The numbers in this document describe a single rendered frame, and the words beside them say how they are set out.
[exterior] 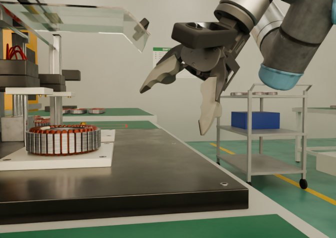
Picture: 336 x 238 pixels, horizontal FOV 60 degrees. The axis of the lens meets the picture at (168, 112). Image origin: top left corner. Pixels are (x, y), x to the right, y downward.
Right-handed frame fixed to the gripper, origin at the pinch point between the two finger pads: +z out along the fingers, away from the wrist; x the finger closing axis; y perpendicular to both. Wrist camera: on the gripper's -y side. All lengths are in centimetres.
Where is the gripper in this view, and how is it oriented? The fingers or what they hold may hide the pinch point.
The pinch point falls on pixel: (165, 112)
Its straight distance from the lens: 48.7
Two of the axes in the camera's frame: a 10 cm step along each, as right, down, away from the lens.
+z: -5.4, 8.4, 0.5
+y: 4.8, 2.6, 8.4
